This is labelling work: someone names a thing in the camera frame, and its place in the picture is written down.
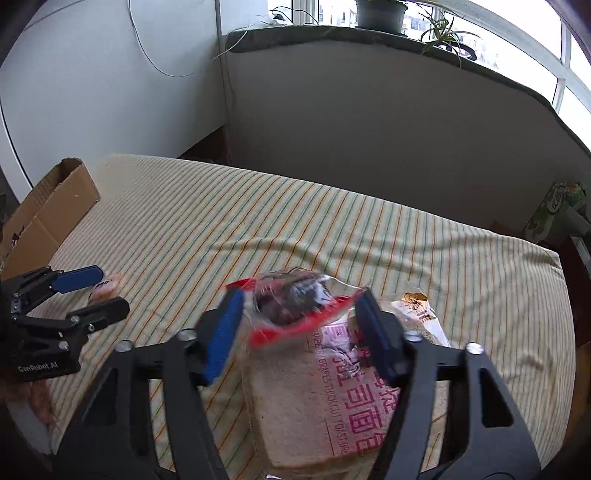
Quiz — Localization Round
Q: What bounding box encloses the pink small candy packet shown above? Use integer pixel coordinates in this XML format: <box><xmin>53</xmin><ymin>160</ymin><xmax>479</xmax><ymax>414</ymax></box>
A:
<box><xmin>87</xmin><ymin>274</ymin><xmax>123</xmax><ymax>306</ymax></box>

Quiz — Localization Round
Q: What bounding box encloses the bagged toast bread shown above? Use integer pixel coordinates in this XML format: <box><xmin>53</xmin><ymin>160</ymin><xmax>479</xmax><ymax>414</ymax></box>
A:
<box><xmin>234</xmin><ymin>292</ymin><xmax>452</xmax><ymax>476</ymax></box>

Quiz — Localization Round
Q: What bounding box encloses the chocolate cake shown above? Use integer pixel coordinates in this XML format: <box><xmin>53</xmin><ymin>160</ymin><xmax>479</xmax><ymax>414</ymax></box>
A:
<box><xmin>225</xmin><ymin>267</ymin><xmax>365</xmax><ymax>351</ymax></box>

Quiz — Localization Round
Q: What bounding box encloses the person left hand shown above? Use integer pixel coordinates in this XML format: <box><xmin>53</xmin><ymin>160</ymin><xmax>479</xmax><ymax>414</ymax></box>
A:
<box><xmin>29</xmin><ymin>380</ymin><xmax>55</xmax><ymax>427</ymax></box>

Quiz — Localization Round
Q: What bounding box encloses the brown cardboard box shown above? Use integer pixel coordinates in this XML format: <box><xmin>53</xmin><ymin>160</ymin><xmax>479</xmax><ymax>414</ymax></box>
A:
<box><xmin>1</xmin><ymin>158</ymin><xmax>100</xmax><ymax>280</ymax></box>

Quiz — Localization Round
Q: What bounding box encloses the striped table cloth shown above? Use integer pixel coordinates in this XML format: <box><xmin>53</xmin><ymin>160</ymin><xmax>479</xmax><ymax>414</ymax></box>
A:
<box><xmin>49</xmin><ymin>155</ymin><xmax>576</xmax><ymax>464</ymax></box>

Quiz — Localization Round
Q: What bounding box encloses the white cabinet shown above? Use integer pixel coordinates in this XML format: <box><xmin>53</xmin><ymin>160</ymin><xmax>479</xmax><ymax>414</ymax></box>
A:
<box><xmin>1</xmin><ymin>1</ymin><xmax>226</xmax><ymax>199</ymax></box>

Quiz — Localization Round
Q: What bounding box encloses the red storage box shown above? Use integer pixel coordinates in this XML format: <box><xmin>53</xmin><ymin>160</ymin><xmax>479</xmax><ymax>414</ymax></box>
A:
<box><xmin>558</xmin><ymin>236</ymin><xmax>590</xmax><ymax>296</ymax></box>

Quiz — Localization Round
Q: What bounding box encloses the green shopping bag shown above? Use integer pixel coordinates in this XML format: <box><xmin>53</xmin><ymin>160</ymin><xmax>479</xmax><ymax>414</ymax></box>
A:
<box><xmin>523</xmin><ymin>181</ymin><xmax>590</xmax><ymax>246</ymax></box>

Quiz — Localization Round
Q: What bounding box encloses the potted spider plant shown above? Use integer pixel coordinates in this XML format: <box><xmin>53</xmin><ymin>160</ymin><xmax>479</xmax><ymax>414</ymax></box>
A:
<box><xmin>356</xmin><ymin>0</ymin><xmax>408</xmax><ymax>34</ymax></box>

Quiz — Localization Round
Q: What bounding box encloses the small trailing plant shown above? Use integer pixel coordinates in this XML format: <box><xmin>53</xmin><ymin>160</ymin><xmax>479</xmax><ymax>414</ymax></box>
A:
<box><xmin>420</xmin><ymin>9</ymin><xmax>479</xmax><ymax>64</ymax></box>

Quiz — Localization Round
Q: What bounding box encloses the white hanging cable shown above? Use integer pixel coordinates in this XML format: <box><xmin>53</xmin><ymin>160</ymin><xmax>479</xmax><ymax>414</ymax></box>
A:
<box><xmin>126</xmin><ymin>0</ymin><xmax>199</xmax><ymax>79</ymax></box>

